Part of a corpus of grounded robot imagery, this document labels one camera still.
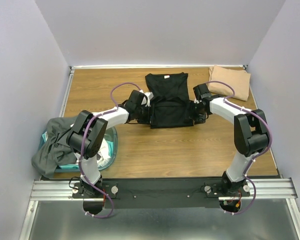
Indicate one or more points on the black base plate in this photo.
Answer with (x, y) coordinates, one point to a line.
(159, 193)

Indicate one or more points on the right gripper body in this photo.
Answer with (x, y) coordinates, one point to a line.
(196, 114)

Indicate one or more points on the black t shirt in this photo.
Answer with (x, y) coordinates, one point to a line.
(170, 105)

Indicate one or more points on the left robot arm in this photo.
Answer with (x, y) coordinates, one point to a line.
(87, 134)

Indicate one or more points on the folded beige t shirt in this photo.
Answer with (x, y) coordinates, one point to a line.
(239, 80)

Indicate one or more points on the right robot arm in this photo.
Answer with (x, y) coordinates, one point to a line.
(252, 137)

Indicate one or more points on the grey t shirt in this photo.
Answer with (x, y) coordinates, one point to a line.
(55, 151)

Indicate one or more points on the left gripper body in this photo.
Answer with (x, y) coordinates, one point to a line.
(143, 115)

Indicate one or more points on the white clothes in basket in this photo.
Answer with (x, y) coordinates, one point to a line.
(103, 157)

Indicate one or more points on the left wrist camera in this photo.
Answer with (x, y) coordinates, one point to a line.
(147, 99)

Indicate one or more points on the aluminium rail frame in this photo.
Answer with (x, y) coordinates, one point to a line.
(201, 151)

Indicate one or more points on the teal plastic basket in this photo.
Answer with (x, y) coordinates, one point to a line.
(112, 140)

